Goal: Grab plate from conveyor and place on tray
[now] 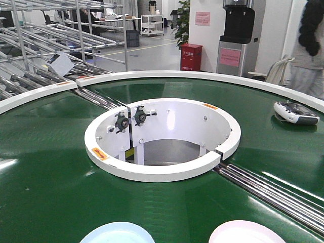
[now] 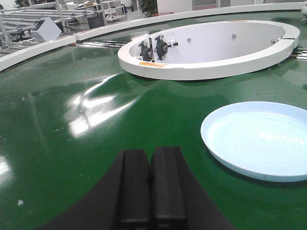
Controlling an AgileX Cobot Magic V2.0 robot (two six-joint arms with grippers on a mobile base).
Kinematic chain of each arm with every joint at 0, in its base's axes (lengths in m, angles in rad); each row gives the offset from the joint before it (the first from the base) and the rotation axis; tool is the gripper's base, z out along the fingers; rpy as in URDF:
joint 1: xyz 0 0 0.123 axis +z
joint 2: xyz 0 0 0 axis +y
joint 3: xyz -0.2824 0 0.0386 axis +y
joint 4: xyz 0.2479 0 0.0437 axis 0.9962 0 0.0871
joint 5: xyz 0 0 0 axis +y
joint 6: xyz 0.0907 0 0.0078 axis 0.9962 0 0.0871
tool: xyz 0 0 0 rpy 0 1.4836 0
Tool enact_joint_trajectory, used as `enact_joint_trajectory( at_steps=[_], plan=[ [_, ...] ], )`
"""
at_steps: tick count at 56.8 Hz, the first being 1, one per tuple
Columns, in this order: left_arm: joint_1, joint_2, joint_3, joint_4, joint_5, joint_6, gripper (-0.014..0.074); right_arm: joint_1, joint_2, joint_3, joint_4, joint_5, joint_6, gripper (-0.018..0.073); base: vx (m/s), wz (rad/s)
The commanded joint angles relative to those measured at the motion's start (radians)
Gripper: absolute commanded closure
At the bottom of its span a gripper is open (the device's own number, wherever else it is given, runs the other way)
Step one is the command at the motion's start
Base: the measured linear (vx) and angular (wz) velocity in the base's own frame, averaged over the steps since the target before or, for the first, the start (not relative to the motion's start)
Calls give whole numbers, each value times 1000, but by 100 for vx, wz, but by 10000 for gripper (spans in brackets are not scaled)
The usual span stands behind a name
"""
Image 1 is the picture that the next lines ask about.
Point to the steel conveyor rollers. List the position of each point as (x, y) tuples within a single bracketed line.
[(290, 203)]

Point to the white outer conveyor rim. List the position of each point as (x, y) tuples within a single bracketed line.
[(29, 96)]

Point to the green potted plant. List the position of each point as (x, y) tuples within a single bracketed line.
[(182, 33)]

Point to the white plastic chair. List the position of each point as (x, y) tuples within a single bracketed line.
[(276, 73)]

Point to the red fire extinguisher box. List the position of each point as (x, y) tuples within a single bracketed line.
[(190, 57)]

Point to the white control box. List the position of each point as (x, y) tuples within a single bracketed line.
[(60, 64)]

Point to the white shelf cart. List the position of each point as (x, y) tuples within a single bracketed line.
[(152, 25)]

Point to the pink wall notice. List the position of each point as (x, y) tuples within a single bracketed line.
[(202, 18)]

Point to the black grey water dispenser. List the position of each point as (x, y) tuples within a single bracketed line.
[(237, 35)]

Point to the white grey remote controller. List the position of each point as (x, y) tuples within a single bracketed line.
[(296, 113)]

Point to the person in grey clothes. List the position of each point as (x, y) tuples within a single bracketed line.
[(307, 66)]

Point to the light pink plate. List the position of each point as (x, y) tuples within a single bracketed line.
[(243, 231)]

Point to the light blue plate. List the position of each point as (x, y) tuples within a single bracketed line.
[(118, 232)]

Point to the metal roller rack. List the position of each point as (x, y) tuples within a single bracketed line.
[(44, 41)]

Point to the black plastic crate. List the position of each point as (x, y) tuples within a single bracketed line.
[(132, 38)]

